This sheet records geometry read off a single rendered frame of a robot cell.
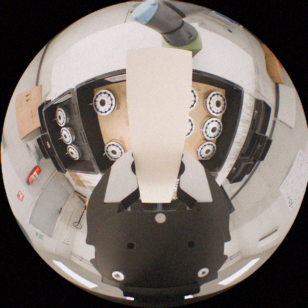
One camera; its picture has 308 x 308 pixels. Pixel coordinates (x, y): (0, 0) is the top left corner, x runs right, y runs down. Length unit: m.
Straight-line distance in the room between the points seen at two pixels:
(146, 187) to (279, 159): 3.18
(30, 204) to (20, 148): 1.31
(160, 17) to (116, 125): 0.44
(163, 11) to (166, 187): 0.44
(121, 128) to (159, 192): 0.32
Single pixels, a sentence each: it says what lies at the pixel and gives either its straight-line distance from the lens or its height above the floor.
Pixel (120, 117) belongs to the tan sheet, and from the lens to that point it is 0.40.
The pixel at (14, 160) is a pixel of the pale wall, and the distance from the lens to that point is 2.91.
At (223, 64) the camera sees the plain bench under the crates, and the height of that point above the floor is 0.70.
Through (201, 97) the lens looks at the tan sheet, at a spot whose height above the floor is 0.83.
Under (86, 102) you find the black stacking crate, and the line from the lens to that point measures 0.41.
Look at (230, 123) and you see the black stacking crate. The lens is 0.43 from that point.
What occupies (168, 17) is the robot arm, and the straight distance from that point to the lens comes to 0.37.
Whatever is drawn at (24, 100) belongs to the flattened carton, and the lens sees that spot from 2.91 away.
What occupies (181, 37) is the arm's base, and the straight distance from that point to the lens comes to 0.44.
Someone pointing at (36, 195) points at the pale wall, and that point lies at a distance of 3.16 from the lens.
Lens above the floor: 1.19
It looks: 57 degrees down
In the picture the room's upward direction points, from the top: 180 degrees counter-clockwise
